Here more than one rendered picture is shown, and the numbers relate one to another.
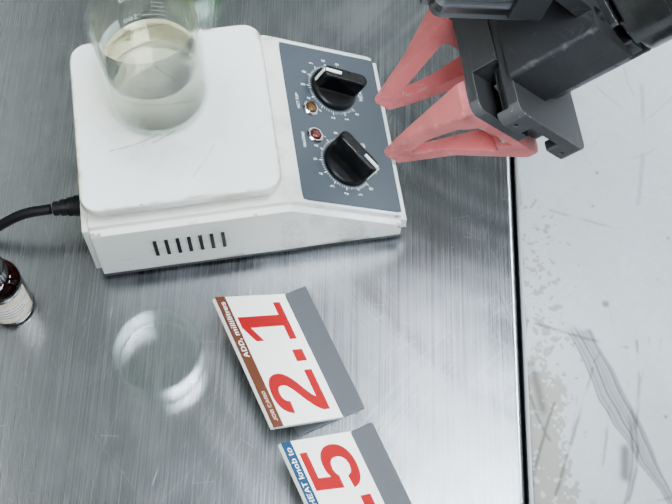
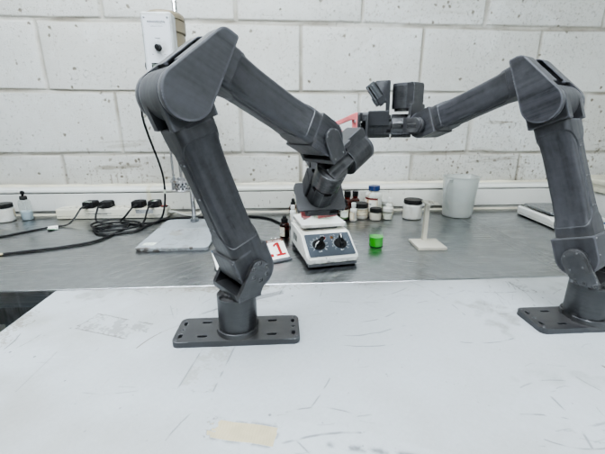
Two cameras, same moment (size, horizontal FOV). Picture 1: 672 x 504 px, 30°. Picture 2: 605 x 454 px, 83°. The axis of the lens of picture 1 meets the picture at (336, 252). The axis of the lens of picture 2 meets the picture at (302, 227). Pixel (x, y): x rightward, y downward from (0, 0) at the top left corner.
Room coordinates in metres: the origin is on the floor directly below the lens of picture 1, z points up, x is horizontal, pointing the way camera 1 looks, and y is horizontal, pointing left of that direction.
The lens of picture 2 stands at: (0.28, -0.80, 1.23)
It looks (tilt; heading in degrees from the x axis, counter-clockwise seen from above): 17 degrees down; 85
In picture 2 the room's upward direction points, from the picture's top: straight up
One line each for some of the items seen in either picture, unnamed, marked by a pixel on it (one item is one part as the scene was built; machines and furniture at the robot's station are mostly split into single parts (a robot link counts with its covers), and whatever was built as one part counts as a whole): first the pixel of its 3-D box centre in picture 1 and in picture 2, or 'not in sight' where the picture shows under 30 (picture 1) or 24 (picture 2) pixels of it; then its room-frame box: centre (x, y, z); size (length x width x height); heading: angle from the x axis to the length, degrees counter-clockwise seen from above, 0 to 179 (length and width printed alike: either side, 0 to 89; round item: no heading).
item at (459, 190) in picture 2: not in sight; (456, 196); (0.96, 0.41, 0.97); 0.18 x 0.13 x 0.15; 34
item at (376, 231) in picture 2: not in sight; (375, 235); (0.57, 0.11, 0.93); 0.04 x 0.04 x 0.06
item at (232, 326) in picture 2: not in sight; (237, 312); (0.22, -0.30, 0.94); 0.20 x 0.07 x 0.08; 179
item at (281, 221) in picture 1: (221, 148); (320, 237); (0.40, 0.07, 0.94); 0.22 x 0.13 x 0.08; 99
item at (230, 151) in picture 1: (173, 117); (318, 219); (0.40, 0.10, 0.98); 0.12 x 0.12 x 0.01; 9
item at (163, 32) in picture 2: not in sight; (166, 61); (-0.01, 0.25, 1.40); 0.15 x 0.11 x 0.24; 89
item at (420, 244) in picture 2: not in sight; (429, 223); (0.71, 0.10, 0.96); 0.08 x 0.08 x 0.13; 88
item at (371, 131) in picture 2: not in sight; (375, 126); (0.54, 0.09, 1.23); 0.10 x 0.07 x 0.07; 74
